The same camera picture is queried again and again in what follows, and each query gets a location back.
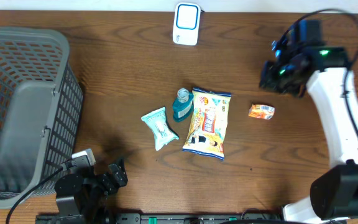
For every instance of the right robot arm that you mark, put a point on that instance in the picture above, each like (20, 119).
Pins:
(305, 64)

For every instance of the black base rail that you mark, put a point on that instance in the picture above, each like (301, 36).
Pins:
(136, 218)

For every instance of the white barcode scanner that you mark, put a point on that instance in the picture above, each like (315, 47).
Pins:
(186, 24)

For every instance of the orange tissue pack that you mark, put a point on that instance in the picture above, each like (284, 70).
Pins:
(261, 112)

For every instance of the grey plastic basket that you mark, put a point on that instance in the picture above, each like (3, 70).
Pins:
(40, 108)

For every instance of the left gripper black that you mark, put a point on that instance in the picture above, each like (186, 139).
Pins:
(111, 185)

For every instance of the mint wet wipes pack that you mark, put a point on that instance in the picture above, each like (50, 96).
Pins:
(157, 122)

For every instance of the blue mouthwash bottle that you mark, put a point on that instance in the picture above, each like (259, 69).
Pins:
(183, 105)

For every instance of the yellow snack bag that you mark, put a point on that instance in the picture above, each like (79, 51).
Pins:
(208, 123)

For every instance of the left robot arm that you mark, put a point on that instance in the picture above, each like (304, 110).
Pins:
(81, 194)

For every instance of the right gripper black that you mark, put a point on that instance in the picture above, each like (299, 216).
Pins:
(266, 81)

